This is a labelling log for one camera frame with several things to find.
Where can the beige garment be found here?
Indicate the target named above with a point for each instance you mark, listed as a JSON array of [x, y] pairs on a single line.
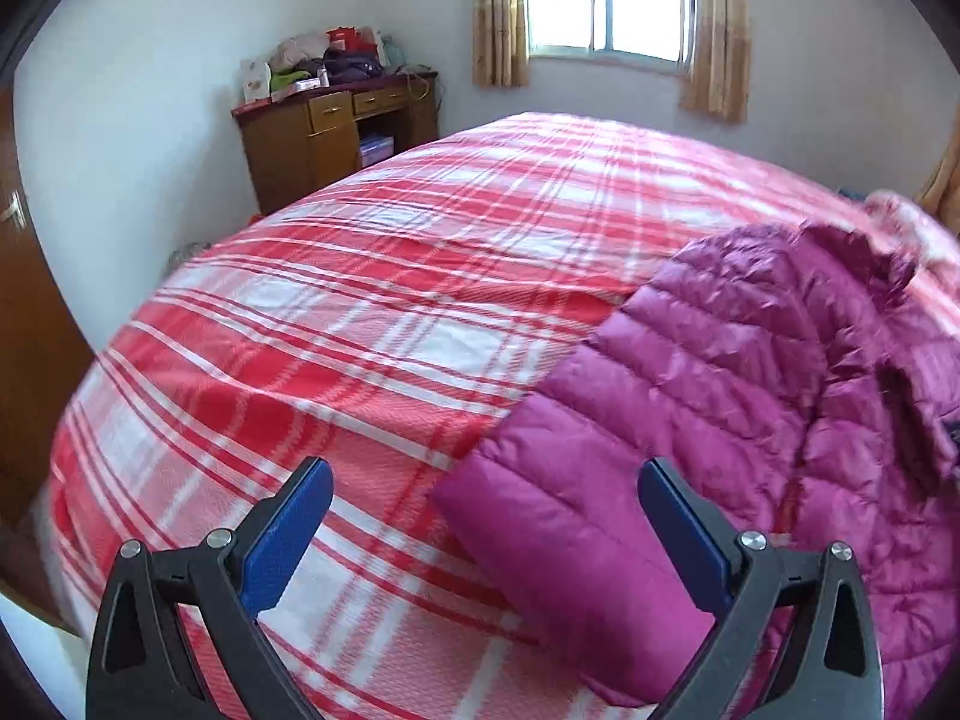
[[298, 51]]

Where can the blue box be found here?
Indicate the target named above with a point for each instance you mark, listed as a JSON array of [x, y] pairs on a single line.
[[376, 151]]

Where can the pale green bag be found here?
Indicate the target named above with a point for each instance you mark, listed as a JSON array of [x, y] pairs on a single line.
[[391, 49]]

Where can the wooden headboard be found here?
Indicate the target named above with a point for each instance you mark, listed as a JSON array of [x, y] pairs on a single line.
[[943, 184]]

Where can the dark purple garment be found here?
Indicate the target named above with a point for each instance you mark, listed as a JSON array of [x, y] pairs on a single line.
[[351, 66]]

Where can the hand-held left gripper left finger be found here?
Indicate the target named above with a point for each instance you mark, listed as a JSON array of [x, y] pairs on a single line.
[[289, 540]]

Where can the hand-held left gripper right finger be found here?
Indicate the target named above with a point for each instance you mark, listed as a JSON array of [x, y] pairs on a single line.
[[686, 532]]

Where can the green cloth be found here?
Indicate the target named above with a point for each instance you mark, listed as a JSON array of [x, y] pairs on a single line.
[[294, 79]]

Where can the brown wooden desk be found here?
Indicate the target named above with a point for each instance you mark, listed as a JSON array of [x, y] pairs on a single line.
[[330, 139]]

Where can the purple puffer jacket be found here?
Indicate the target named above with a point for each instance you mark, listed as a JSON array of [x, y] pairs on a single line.
[[712, 360]]

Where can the beige curtain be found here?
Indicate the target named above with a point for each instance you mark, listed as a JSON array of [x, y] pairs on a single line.
[[499, 15], [718, 30]]

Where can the red plaid bed sheet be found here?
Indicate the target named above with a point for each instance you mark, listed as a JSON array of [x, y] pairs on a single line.
[[375, 300]]

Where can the pink blanket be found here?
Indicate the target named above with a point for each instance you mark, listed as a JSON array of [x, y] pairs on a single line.
[[922, 229]]

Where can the brown wooden door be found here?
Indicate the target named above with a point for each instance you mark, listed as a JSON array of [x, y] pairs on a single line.
[[30, 360]]

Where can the white printed bag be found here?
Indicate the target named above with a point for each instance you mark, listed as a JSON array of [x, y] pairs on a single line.
[[256, 82]]

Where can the red box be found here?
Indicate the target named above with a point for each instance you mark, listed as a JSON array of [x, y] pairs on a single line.
[[349, 37]]

